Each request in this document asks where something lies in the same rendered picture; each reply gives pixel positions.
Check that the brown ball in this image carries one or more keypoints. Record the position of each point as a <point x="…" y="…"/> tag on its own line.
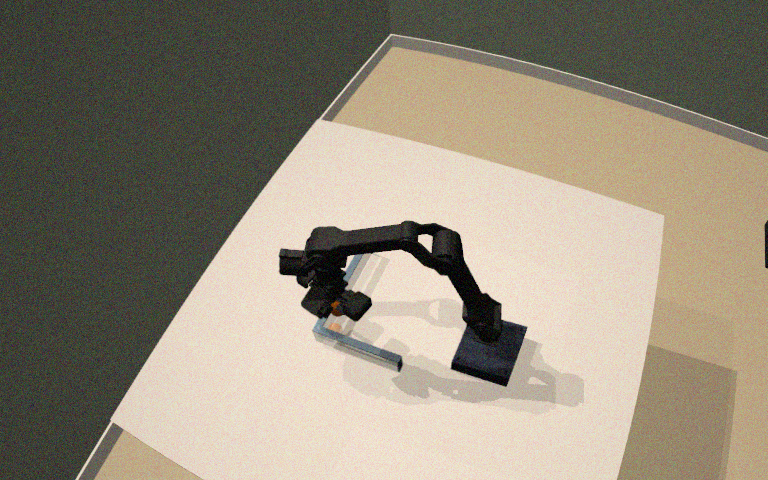
<point x="336" y="312"/>

